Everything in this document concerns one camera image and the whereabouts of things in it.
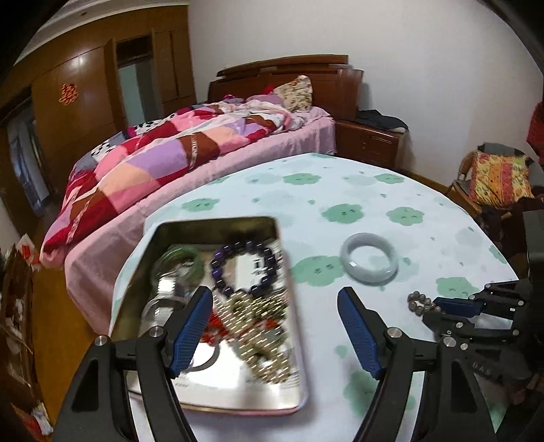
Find pink floral tin box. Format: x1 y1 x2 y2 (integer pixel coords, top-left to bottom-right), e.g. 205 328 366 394
108 216 309 415

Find bed with patchwork quilt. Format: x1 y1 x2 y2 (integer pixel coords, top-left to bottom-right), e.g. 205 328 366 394
64 106 336 336

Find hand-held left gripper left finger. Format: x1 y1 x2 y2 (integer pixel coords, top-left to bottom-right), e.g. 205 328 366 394
51 286 214 442

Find purple bead bracelet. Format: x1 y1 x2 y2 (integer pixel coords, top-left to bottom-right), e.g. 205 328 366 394
210 243 277 298

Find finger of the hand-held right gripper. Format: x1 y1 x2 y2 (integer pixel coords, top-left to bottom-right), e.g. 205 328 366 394
423 311 517 343
433 280 532 319

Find wooden chair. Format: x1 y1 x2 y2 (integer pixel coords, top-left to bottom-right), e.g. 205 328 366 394
446 144 540 222

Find wooden wardrobe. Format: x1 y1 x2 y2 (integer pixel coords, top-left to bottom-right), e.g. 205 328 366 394
0 4 198 222

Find colourful patterned cushion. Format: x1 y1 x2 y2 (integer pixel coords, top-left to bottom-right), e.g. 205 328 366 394
470 152 535 209

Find clear glass bangle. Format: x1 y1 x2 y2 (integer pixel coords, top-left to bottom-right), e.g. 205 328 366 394
142 295 190 336

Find dark clothes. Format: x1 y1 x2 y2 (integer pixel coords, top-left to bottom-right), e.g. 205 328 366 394
355 109 409 132

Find wooden bed headboard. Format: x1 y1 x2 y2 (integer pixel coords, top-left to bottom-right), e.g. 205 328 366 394
207 54 364 122

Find red box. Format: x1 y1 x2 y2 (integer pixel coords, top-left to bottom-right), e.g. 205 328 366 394
13 404 52 442

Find gold bead chain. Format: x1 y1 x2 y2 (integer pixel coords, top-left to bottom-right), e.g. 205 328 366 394
244 336 294 385

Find pale jade bangle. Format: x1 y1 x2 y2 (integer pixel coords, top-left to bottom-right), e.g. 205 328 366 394
340 233 400 285

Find wooden nightstand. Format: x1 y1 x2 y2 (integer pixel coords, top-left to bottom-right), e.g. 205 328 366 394
335 119 409 173

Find red bead bracelet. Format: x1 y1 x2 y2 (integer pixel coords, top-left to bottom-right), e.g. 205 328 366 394
199 310 226 347

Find gold bead bracelets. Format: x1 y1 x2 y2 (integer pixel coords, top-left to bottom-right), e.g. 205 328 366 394
219 288 290 336

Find floral pillow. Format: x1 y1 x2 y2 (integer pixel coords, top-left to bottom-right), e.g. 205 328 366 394
272 75 314 112

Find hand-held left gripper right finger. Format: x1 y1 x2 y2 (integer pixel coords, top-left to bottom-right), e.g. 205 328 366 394
338 287 498 442

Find silver bangle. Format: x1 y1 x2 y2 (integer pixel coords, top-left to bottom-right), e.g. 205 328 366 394
183 338 222 375

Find grey-brown bead bracelet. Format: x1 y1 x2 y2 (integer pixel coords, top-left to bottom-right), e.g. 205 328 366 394
407 291 443 317

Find patchwork quilt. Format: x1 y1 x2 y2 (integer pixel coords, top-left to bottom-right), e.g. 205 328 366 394
40 100 304 264

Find red cloth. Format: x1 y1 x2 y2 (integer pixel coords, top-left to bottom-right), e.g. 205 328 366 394
526 101 544 164

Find green bangle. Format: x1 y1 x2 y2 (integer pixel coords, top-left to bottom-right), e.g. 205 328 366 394
154 246 205 283

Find cluttered wooden cabinet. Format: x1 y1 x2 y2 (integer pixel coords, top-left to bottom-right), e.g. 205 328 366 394
0 244 52 430

